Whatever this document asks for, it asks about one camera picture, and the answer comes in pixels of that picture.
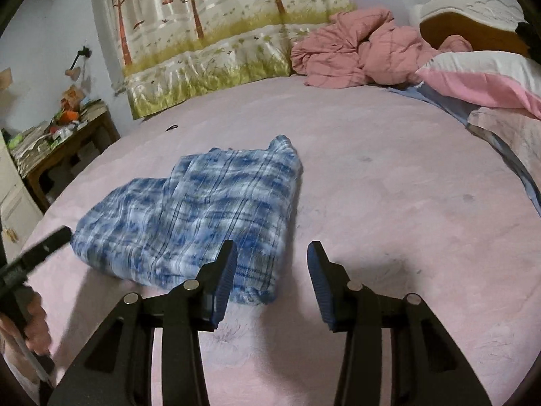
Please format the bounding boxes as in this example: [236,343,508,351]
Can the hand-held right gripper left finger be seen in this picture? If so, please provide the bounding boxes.
[46,239,239,406]

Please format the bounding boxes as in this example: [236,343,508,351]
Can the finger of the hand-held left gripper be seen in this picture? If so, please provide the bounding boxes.
[19,226,73,277]

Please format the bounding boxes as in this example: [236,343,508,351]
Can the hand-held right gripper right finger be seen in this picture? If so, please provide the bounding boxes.
[306,240,493,406]

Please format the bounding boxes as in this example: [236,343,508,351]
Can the blue plaid shirt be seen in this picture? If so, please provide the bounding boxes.
[71,134,306,306]

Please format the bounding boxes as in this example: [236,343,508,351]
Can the person's left hand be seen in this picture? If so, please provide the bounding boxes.
[0,290,53,358]

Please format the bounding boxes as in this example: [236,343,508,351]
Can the white cabinet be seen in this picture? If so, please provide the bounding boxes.
[0,129,44,258]

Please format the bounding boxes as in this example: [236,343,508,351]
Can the wooden side table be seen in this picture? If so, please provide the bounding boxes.
[13,108,122,214]

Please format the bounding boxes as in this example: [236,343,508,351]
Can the clutter pile on table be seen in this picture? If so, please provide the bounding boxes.
[8,85,106,163]

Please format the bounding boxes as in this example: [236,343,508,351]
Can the blue grey cloth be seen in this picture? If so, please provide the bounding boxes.
[386,84,541,216]

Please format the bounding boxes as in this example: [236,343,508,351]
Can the pink quilt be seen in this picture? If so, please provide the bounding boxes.
[291,7,474,89]

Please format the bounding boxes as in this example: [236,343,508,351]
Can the tree print curtain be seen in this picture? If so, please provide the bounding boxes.
[90,0,358,120]

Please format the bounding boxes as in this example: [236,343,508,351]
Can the pink and white pillow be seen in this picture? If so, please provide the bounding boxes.
[414,51,541,120]

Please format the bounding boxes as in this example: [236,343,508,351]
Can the white and wooden headboard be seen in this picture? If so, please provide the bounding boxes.
[409,0,534,58]

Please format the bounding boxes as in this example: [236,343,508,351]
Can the wall lamp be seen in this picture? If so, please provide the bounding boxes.
[64,46,93,81]

